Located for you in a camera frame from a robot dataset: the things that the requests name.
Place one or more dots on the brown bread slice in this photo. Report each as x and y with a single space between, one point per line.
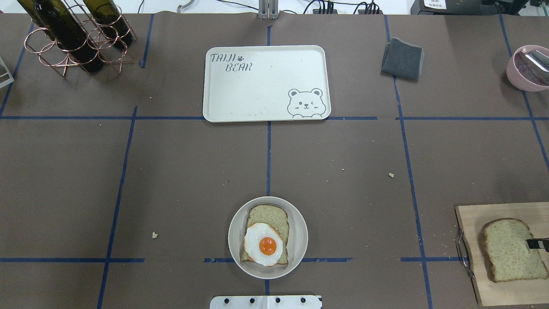
277 218
503 243

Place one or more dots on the folded grey cloth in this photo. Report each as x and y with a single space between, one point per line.
403 59

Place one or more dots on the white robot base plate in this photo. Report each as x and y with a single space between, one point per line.
267 302

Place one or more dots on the cream bear serving tray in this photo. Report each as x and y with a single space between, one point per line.
266 83

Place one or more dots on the dark green wine bottle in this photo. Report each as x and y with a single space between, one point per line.
61 25
114 26

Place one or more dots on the pink bowl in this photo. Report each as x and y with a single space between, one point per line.
514 75

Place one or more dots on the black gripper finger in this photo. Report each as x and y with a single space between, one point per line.
538 244

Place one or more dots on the wooden cutting board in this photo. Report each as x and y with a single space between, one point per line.
471 219

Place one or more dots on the round cream plate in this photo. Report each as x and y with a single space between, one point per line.
296 245

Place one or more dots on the copper wire bottle rack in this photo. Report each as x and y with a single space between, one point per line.
45 48

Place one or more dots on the metal scoop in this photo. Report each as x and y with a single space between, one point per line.
533 65

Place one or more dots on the fried egg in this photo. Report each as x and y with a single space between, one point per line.
263 244

